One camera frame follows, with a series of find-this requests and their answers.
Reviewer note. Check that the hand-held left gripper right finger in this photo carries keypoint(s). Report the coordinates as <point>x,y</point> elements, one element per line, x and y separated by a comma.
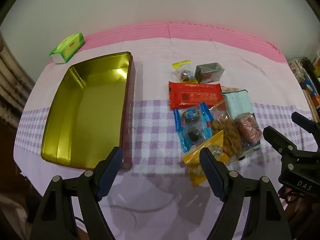
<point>212,175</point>

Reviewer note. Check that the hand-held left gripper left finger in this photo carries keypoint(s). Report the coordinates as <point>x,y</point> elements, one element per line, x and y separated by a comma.
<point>111,172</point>

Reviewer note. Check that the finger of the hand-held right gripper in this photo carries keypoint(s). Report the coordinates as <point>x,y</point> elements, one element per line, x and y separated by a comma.
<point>277,138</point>
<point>306,123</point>

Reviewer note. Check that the orange yellow snack packet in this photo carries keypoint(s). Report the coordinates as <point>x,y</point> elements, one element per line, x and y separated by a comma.
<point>195,158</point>

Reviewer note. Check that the pink cartoon snack packet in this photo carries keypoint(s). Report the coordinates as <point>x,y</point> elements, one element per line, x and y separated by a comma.
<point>247,128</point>

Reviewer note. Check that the clear twisted snack packet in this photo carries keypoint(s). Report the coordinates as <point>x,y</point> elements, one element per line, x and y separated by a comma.
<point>226,130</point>

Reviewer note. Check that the teal and navy snack packet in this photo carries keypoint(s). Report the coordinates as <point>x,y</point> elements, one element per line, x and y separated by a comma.
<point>236,103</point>

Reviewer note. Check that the gold and maroon tin box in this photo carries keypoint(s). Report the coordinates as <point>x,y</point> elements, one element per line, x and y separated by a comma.
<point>87,110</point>

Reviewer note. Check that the red snack packet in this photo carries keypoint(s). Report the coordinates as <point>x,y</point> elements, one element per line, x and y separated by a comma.
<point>192,95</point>

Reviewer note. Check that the grey foil snack packet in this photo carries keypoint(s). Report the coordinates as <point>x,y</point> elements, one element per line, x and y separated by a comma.
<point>210,72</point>

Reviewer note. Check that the yellow clear cake packet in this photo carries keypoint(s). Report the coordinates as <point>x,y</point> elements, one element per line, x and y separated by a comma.
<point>186,74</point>

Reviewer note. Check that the colourful clutter pile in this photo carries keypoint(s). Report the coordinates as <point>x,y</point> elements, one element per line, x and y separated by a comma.
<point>307,85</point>

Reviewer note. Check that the clear nut snack packet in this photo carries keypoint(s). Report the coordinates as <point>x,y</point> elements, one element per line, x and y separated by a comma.
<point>230,89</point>

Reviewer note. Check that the beige cloth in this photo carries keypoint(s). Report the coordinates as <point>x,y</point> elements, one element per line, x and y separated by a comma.
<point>12,217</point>

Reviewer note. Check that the pink purple checked tablecloth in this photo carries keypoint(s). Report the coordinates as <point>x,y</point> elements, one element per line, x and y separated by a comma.
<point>155,62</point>

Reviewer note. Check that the green tissue box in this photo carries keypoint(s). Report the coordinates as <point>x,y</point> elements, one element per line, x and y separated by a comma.
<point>68,46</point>

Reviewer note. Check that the beige patterned curtain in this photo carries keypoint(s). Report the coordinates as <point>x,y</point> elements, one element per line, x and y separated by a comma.
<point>12,80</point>

